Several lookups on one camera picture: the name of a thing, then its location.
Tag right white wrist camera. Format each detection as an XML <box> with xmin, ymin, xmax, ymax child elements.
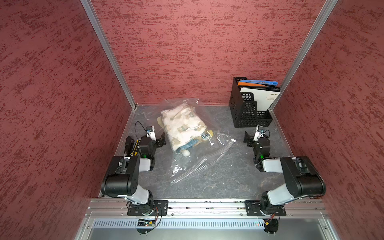
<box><xmin>254</xmin><ymin>126</ymin><xmax>265</xmax><ymax>141</ymax></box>

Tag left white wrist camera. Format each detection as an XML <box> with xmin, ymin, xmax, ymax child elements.
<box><xmin>146</xmin><ymin>126</ymin><xmax>156</xmax><ymax>141</ymax></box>

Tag white paper folder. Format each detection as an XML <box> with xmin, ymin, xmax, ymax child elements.
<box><xmin>240</xmin><ymin>88</ymin><xmax>280</xmax><ymax>111</ymax></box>

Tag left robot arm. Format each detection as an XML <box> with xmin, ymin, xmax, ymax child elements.
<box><xmin>101</xmin><ymin>135</ymin><xmax>169</xmax><ymax>217</ymax></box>

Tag clear plastic vacuum bag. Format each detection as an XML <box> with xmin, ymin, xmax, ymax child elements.
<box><xmin>144</xmin><ymin>98</ymin><xmax>236</xmax><ymax>185</ymax></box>

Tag yellow fleece blanket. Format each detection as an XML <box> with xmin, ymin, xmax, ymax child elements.
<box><xmin>157</xmin><ymin>117</ymin><xmax>214</xmax><ymax>141</ymax></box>

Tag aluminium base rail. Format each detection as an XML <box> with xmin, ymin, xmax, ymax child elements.
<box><xmin>85</xmin><ymin>198</ymin><xmax>330</xmax><ymax>219</ymax></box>

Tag black mesh file organizer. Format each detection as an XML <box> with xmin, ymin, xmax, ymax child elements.
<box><xmin>229</xmin><ymin>77</ymin><xmax>273</xmax><ymax>128</ymax></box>

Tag white bear-pattern blanket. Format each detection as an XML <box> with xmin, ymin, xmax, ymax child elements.
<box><xmin>160</xmin><ymin>103</ymin><xmax>207</xmax><ymax>154</ymax></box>

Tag left aluminium corner post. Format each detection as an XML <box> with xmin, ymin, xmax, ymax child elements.
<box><xmin>81</xmin><ymin>0</ymin><xmax>137</xmax><ymax>110</ymax></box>

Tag blue folder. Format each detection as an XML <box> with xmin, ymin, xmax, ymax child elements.
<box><xmin>242</xmin><ymin>80</ymin><xmax>278</xmax><ymax>86</ymax></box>

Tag right aluminium corner post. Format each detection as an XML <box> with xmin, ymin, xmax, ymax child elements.
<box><xmin>270</xmin><ymin>0</ymin><xmax>338</xmax><ymax>112</ymax></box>

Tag orange folder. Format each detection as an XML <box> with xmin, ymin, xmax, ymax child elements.
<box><xmin>238</xmin><ymin>81</ymin><xmax>276</xmax><ymax>88</ymax></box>

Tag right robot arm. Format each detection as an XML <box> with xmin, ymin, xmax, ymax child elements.
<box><xmin>244</xmin><ymin>132</ymin><xmax>326</xmax><ymax>218</ymax></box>

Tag black mounting plate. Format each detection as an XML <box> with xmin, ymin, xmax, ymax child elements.
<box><xmin>244</xmin><ymin>201</ymin><xmax>287</xmax><ymax>217</ymax></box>
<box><xmin>127</xmin><ymin>200</ymin><xmax>169</xmax><ymax>217</ymax></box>

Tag aluminium corner post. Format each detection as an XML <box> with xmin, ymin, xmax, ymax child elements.
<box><xmin>270</xmin><ymin>0</ymin><xmax>338</xmax><ymax>112</ymax></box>
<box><xmin>81</xmin><ymin>0</ymin><xmax>137</xmax><ymax>110</ymax></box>

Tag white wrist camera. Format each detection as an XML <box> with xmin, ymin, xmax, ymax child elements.
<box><xmin>254</xmin><ymin>126</ymin><xmax>265</xmax><ymax>141</ymax></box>
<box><xmin>146</xmin><ymin>126</ymin><xmax>156</xmax><ymax>141</ymax></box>

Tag yellow black utility knife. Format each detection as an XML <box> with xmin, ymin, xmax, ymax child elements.
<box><xmin>132</xmin><ymin>140</ymin><xmax>140</xmax><ymax>156</ymax></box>

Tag left camera black cable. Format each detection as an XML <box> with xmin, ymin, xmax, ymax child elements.
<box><xmin>134</xmin><ymin>120</ymin><xmax>151</xmax><ymax>142</ymax></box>

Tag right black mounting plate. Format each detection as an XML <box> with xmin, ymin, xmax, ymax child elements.
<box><xmin>244</xmin><ymin>201</ymin><xmax>287</xmax><ymax>217</ymax></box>

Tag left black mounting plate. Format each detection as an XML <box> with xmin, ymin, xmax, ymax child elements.
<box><xmin>127</xmin><ymin>200</ymin><xmax>169</xmax><ymax>217</ymax></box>

